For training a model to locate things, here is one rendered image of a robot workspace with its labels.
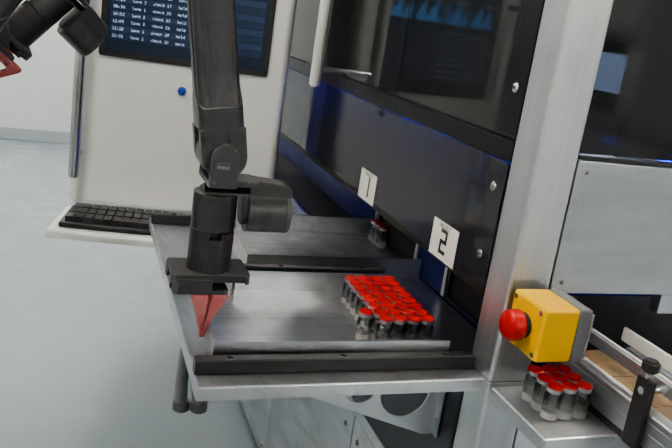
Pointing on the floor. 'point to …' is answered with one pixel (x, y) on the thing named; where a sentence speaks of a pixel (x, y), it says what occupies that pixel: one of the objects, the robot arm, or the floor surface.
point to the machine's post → (541, 170)
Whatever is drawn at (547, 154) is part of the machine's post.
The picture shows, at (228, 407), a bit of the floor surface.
